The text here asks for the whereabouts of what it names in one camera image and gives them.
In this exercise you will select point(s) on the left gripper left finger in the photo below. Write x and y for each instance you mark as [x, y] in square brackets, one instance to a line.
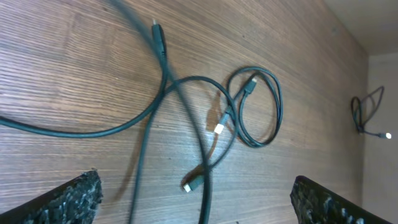
[75, 201]

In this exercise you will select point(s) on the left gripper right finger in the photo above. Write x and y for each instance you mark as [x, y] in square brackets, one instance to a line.
[315, 204]

